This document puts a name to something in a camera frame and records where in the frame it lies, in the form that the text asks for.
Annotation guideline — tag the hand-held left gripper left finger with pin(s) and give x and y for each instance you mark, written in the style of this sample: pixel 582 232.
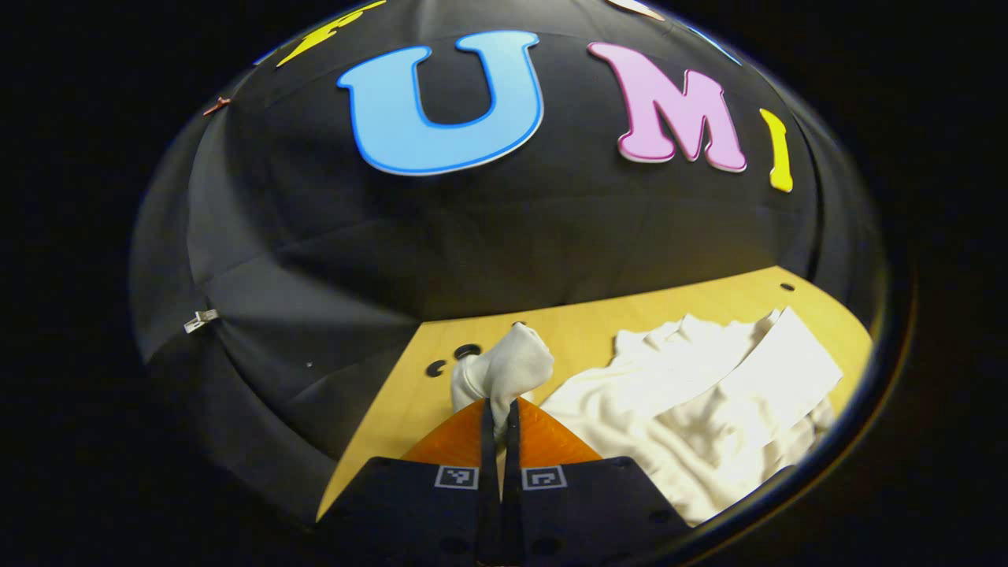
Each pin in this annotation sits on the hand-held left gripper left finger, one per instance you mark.
pixel 488 441

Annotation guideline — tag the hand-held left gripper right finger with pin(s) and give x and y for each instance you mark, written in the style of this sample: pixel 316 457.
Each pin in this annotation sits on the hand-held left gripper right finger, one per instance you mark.
pixel 513 441

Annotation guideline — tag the white garment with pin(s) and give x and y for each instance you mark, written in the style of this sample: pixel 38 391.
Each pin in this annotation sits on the white garment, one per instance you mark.
pixel 669 394

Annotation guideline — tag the black backdrop cloth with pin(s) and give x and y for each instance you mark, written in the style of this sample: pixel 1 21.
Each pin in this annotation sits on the black backdrop cloth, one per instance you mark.
pixel 441 236

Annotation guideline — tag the white cloth clip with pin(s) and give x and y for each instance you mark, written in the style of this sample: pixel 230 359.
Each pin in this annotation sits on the white cloth clip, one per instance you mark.
pixel 201 319

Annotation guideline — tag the copper cloth clip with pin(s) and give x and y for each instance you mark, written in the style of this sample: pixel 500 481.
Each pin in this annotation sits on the copper cloth clip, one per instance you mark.
pixel 216 105

